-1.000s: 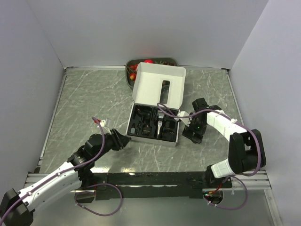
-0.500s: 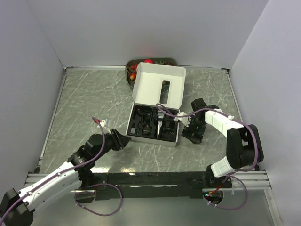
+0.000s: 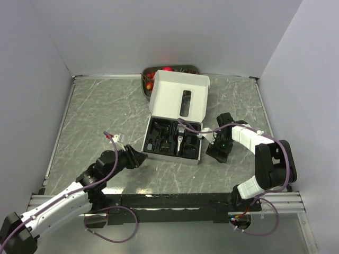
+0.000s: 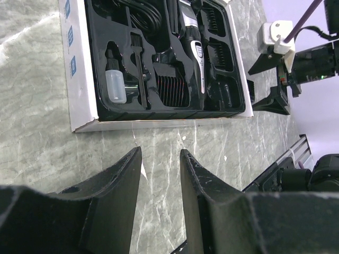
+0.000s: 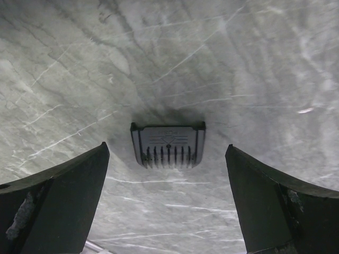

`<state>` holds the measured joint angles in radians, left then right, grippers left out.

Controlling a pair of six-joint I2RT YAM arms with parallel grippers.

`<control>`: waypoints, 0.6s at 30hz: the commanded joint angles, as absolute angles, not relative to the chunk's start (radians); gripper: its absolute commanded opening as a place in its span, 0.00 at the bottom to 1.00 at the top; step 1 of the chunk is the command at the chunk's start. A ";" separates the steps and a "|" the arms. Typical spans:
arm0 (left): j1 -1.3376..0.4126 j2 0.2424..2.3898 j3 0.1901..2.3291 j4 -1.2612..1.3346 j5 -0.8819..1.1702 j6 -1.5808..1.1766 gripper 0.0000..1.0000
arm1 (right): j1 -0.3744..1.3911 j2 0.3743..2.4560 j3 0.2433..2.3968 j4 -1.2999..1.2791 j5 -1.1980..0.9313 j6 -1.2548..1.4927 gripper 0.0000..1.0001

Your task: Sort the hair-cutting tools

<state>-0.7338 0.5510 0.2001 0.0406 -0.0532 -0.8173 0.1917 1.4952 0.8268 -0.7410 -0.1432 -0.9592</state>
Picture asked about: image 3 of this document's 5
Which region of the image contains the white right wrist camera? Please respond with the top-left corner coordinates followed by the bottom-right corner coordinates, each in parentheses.
top-left (197, 128), bottom-right (217, 144)

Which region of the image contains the black cleaning brush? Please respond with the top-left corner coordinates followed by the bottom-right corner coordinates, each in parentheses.
top-left (154, 136), bottom-right (160, 152)

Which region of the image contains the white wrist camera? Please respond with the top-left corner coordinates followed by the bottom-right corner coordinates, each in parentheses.
top-left (197, 128), bottom-right (217, 144)
top-left (105, 133), bottom-right (125, 144)

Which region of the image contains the silver hair clipper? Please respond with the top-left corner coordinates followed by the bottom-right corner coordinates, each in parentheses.
top-left (176, 125), bottom-right (185, 155)

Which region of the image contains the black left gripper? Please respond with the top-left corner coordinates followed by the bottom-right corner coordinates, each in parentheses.
top-left (104, 144), bottom-right (148, 181)

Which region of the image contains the grey fruit tray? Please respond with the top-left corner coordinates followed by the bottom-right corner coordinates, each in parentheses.
top-left (140, 65), bottom-right (201, 101)

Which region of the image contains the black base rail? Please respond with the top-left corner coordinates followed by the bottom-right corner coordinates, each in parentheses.
top-left (73, 192), bottom-right (262, 225)

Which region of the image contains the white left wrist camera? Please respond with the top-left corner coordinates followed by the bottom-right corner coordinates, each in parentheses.
top-left (105, 133), bottom-right (125, 144)

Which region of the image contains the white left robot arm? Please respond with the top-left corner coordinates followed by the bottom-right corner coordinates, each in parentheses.
top-left (1, 145), bottom-right (148, 253)

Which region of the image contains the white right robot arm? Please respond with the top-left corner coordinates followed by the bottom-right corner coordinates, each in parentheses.
top-left (201, 113), bottom-right (297, 211)

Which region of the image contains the red yellow cherry bunch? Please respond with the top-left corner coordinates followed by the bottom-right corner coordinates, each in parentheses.
top-left (144, 72), bottom-right (156, 92)

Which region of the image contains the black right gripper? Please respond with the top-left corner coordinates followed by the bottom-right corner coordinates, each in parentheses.
top-left (206, 129), bottom-right (234, 164)

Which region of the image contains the white hair clipper box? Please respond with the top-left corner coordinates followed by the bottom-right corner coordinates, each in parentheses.
top-left (142, 70), bottom-right (210, 165)

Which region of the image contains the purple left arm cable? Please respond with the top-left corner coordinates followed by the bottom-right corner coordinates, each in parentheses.
top-left (0, 131), bottom-right (138, 249)

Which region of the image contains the red apple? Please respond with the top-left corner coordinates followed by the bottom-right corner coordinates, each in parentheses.
top-left (162, 67), bottom-right (173, 71)

